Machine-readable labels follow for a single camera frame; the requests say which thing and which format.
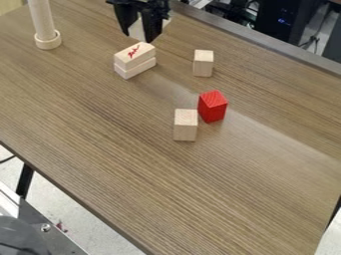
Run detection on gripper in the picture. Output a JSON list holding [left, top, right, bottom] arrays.
[[105, 0, 172, 44]]

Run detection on wooden rectangular block red mark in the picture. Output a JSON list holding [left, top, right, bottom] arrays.
[[113, 41, 158, 71]]

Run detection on plain wooden rectangular block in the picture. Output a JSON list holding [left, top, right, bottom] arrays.
[[113, 56, 159, 81]]

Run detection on wooden cube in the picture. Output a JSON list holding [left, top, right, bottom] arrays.
[[191, 49, 216, 78], [171, 108, 200, 142]]

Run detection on red cube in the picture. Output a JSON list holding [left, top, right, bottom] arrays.
[[196, 89, 231, 125]]

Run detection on black computer tower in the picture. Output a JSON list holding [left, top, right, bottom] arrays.
[[254, 0, 331, 47]]

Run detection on black table leg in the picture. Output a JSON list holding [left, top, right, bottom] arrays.
[[14, 161, 37, 200]]

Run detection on white post with ring base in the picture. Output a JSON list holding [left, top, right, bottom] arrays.
[[26, 0, 65, 51]]

